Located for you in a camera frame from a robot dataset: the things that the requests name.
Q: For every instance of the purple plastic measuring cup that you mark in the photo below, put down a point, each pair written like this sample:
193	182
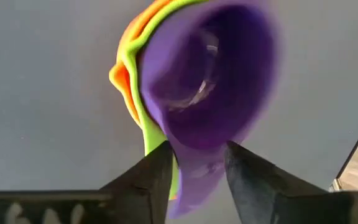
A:
228	93

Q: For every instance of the green plastic measuring cup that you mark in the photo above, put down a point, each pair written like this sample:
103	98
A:
152	137

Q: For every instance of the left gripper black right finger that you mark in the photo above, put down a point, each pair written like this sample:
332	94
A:
275	199

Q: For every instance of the orange plastic measuring cup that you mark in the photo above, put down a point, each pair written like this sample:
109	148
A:
120	77

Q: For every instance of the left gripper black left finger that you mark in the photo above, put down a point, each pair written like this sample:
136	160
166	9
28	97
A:
135	193

